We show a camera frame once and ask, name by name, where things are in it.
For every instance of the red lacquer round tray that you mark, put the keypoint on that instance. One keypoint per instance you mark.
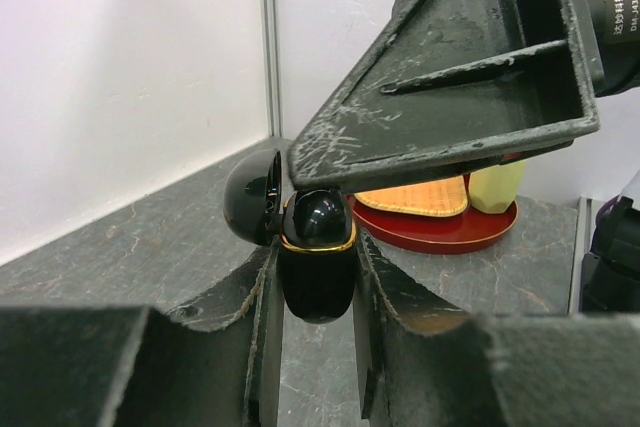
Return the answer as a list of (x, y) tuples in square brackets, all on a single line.
[(468, 232)]

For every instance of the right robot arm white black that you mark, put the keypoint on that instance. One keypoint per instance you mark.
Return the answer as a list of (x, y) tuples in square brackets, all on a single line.
[(320, 42)]

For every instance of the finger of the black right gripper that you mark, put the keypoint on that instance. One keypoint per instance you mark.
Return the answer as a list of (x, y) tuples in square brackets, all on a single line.
[(449, 87)]

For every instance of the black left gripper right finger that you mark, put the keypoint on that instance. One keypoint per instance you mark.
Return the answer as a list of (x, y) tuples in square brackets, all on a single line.
[(421, 361)]

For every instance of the woven bamboo tray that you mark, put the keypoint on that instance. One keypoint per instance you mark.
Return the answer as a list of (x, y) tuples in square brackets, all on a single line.
[(439, 199)]

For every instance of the black earbud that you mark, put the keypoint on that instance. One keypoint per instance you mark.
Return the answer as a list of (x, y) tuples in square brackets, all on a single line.
[(321, 218)]

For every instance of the pale yellow cup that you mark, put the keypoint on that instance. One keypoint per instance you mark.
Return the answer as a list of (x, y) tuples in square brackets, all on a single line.
[(492, 190)]

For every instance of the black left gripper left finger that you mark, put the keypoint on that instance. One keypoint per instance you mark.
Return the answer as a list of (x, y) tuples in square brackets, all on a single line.
[(212, 361)]

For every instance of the black earbud charging case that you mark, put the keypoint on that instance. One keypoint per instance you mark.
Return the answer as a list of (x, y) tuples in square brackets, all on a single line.
[(318, 282)]

